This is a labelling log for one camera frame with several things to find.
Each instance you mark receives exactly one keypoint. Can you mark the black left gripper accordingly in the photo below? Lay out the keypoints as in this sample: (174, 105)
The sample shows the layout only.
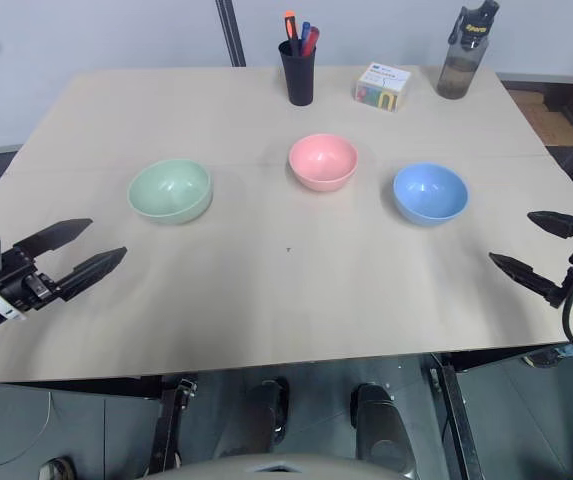
(18, 285)

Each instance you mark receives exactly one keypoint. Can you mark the green bowl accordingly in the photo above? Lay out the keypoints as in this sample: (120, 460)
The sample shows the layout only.
(188, 202)

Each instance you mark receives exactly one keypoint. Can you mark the blue bowl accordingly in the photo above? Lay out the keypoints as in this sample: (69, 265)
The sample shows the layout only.
(428, 192)

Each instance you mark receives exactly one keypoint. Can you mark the brown cardboard box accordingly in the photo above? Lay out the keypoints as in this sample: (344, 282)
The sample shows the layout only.
(548, 117)

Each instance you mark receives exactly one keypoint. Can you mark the black table leg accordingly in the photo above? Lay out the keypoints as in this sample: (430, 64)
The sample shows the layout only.
(171, 425)
(458, 420)

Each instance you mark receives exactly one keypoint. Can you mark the smoky grey water bottle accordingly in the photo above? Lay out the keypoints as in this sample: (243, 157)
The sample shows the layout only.
(458, 65)

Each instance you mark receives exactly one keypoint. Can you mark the clear box of coloured clips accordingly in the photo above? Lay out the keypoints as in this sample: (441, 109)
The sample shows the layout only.
(383, 87)

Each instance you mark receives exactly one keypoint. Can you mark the dark rounded robot foot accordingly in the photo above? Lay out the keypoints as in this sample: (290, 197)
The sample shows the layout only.
(378, 420)

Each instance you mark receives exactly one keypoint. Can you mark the pink red bowl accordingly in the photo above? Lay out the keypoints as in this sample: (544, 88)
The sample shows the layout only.
(322, 159)

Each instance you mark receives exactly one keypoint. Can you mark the black upright pole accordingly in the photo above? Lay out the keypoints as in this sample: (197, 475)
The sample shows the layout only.
(231, 32)

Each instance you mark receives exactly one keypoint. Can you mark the black pen cup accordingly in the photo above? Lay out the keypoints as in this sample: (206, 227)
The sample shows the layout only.
(300, 80)

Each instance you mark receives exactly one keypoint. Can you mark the grey robot torso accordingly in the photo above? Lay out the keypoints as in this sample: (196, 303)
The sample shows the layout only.
(276, 465)

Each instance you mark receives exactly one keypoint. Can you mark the red marker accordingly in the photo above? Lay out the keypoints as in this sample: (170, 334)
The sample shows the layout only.
(311, 40)

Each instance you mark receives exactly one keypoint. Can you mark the blue marker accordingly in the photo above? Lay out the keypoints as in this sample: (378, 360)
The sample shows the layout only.
(305, 34)

